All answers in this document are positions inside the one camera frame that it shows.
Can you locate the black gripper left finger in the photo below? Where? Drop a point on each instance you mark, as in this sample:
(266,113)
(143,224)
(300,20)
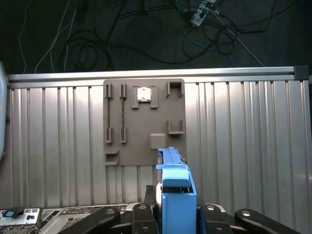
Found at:
(143,219)

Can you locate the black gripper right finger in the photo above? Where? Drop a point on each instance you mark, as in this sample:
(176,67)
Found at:
(214,221)

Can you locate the hard disk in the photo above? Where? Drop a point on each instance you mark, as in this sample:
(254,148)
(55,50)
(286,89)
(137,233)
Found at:
(179,214)

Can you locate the black PC case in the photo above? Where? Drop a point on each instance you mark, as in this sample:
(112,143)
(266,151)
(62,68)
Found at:
(61,217)

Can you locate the grey parts rack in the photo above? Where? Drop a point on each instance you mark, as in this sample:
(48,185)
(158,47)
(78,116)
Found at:
(141,122)

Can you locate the dark RAM stick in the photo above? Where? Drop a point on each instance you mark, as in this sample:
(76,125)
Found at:
(123,114)

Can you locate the silver CPU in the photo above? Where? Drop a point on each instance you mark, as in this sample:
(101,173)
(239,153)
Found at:
(144,94)

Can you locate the black table corner cap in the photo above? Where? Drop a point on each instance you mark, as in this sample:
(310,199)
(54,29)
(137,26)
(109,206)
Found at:
(301,73)

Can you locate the white power strip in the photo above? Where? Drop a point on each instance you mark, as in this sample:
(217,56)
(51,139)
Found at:
(198,17)

